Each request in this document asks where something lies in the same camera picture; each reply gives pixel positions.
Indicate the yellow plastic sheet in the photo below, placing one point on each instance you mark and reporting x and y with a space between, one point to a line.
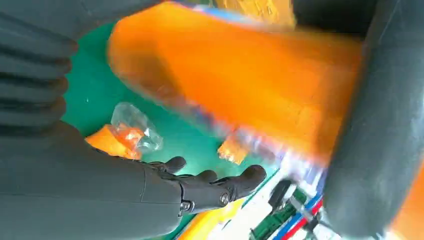
258 11

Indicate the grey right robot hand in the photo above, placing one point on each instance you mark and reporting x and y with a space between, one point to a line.
82 192

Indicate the open cardboard box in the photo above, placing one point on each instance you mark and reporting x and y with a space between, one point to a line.
205 225

